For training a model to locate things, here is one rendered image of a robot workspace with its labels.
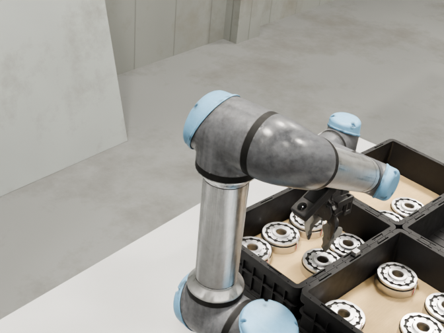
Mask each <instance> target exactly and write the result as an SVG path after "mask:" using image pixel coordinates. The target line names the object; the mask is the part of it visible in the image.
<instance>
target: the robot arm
mask: <svg viewBox="0 0 444 333"><path fill-rule="evenodd" d="M327 125H328V127H327V129H326V130H325V131H323V132H322V133H321V134H319V135H317V134H315V133H314V132H312V131H311V130H309V129H307V128H306V127H304V126H302V125H301V124H299V123H297V122H296V121H294V120H292V119H291V118H288V117H287V116H284V115H282V114H278V113H277V112H274V111H272V110H270V109H267V108H264V107H263V106H260V105H258V104H255V103H253V102H251V101H249V100H246V99H244V98H241V97H240V96H239V95H237V94H231V93H229V92H225V91H212V92H209V93H207V94H206V95H205V96H203V97H202V98H201V99H200V100H199V101H198V102H197V103H196V104H195V106H194V107H193V109H191V111H190V113H189V115H188V117H187V119H186V122H185V124H184V129H183V139H184V142H185V144H187V146H188V147H189V148H190V149H195V150H196V161H195V168H196V171H197V172H198V174H199V175H200V176H201V177H203V178H202V194H201V203H200V220H199V228H198V245H197V254H196V267H195V268H194V269H193V270H192V271H191V272H190V273H188V274H187V275H186V276H185V277H184V278H183V279H182V281H181V282H180V283H179V285H178V291H176V292H175V295H174V301H173V309H174V313H175V316H176V318H177V319H178V320H179V321H180V322H181V323H182V324H183V325H184V326H185V327H186V328H187V329H189V330H191V331H192V332H195V333H299V327H298V324H297V321H296V319H295V317H294V315H293V314H292V312H291V311H290V310H289V309H288V308H287V307H285V306H284V305H282V304H281V303H278V302H276V301H273V300H269V299H268V301H265V300H264V299H257V300H254V301H253V300H251V299H249V298H248V297H246V296H244V295H243V293H244V280H243V277H242V276H241V274H240V273H239V264H240V258H241V248H242V238H243V232H244V221H245V215H246V205H247V199H248V189H249V184H250V182H251V181H253V180H254V179H257V180H259V181H261V182H265V183H268V184H273V185H276V186H283V187H287V188H296V189H302V190H308V191H307V192H306V193H305V194H304V195H303V196H302V197H301V198H300V199H299V200H298V201H297V202H296V203H295V204H294V205H293V206H292V207H291V210H292V212H293V214H294V215H296V216H297V217H298V218H300V219H302V220H303V221H304V226H305V233H306V237H307V240H310V238H311V235H312V229H313V228H314V225H316V224H317V223H318V222H319V221H320V220H321V219H322V220H323V221H327V223H325V224H323V225H322V231H323V238H322V245H321V247H322V249H323V251H324V252H326V251H327V250H328V249H329V248H330V247H331V245H332V242H333V241H334V240H335V239H337V238H338V237H339V236H340V235H341V234H342V228H341V227H339V226H338V225H339V220H338V218H337V216H339V215H341V214H343V213H344V215H347V214H349V213H350V212H351V209H352V203H353V198H354V195H352V194H351V193H350V191H352V192H361V193H364V194H367V195H369V196H372V198H377V199H378V200H381V201H387V200H389V199H390V198H391V197H392V195H393V194H394V192H395V190H396V188H397V186H398V183H399V180H400V173H399V171H398V170H397V169H396V168H394V167H392V166H389V164H384V163H382V162H381V161H378V160H375V159H373V158H371V157H368V156H366V155H364V154H361V153H359V152H357V151H356V149H357V143H358V140H359V136H360V129H361V121H360V119H359V118H358V117H357V116H354V115H353V114H350V113H346V112H337V113H334V114H332V115H331V116H330V119H329V122H328V123H327ZM349 202H351V204H350V208H349V209H348V210H347V208H348V203H349Z"/></svg>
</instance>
